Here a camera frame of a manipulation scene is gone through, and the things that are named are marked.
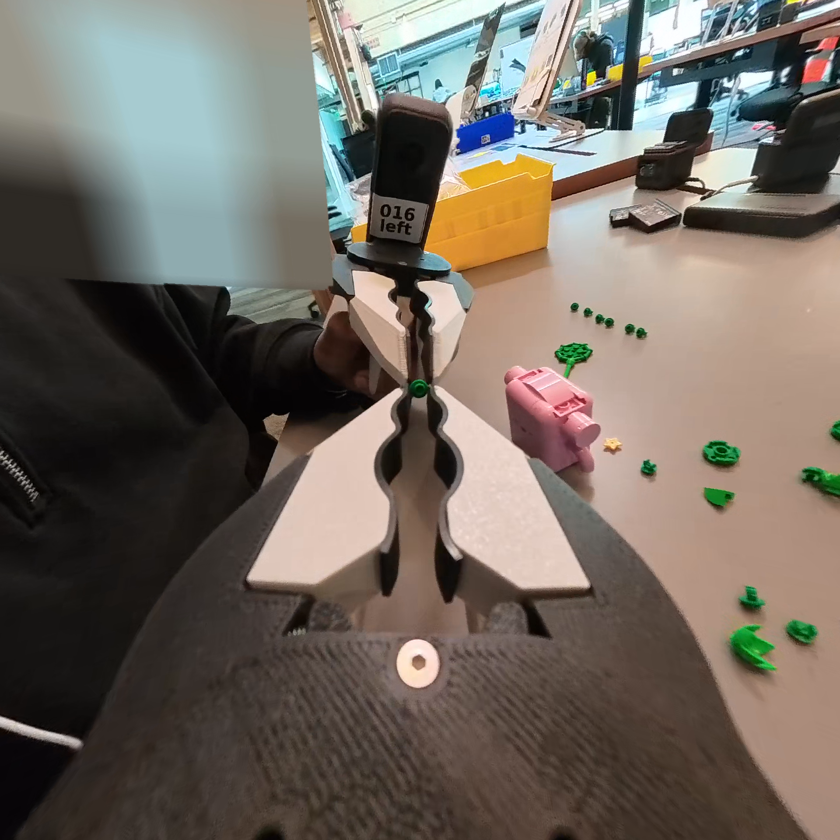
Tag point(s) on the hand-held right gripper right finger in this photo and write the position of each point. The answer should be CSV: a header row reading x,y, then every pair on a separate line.
x,y
512,525

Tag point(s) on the wooden board stand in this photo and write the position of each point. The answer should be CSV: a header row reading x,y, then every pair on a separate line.
x,y
548,65

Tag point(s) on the black camera case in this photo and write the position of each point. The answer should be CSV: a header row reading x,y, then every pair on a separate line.
x,y
676,151

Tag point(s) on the small black battery pack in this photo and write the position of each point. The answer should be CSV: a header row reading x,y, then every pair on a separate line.
x,y
620,216

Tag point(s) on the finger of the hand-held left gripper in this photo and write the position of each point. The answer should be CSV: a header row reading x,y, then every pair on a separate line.
x,y
446,321
374,312

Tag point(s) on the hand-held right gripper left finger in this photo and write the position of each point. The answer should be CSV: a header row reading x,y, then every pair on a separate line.
x,y
315,525

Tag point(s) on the blue plastic bin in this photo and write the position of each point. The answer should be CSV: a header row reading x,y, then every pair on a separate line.
x,y
485,134

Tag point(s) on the green web piece with stem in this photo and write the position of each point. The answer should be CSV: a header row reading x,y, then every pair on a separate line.
x,y
574,353

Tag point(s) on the green spiky leaf piece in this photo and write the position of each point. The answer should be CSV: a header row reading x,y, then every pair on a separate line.
x,y
750,648

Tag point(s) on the large black battery pack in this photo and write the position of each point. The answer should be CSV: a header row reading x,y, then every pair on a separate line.
x,y
656,216

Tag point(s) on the small green clip piece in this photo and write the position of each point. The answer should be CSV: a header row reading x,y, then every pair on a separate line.
x,y
802,631
751,599

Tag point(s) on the row of small green studs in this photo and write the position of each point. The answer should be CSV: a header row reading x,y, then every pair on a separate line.
x,y
607,321

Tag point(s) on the black flat stand base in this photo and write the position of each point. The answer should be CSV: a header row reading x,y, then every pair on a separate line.
x,y
768,213

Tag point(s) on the person's left hand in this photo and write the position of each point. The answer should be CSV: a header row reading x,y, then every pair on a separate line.
x,y
338,354

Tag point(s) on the green wedge piece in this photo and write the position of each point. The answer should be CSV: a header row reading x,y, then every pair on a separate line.
x,y
717,497

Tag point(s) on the person's left forearm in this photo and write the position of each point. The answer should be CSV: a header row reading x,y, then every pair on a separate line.
x,y
275,354

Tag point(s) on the small green toy piece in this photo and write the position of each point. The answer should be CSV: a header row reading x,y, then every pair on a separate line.
x,y
417,388

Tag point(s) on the yellow plastic bin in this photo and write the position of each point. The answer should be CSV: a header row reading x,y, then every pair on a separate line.
x,y
505,216

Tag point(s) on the person in black jacket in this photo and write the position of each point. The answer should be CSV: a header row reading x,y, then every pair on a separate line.
x,y
98,525

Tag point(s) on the black upright device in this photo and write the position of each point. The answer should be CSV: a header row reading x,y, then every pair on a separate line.
x,y
807,144

